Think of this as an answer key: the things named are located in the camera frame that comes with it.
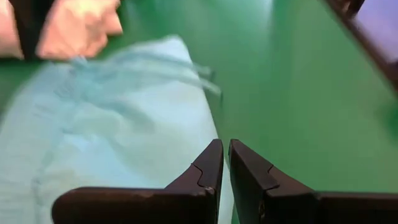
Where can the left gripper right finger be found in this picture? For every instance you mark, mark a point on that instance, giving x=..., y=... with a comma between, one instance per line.
x=264, y=199

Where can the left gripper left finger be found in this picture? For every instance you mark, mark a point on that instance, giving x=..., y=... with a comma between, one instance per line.
x=186, y=202

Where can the light blue shorts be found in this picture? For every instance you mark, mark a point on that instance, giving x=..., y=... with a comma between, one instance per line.
x=109, y=124

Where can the green table mat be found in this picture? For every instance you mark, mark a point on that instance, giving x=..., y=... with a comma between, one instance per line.
x=295, y=109

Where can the beige folded garment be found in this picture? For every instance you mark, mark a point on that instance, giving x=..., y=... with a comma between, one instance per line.
x=81, y=28

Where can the black table frame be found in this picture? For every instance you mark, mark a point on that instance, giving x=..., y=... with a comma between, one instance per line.
x=373, y=53

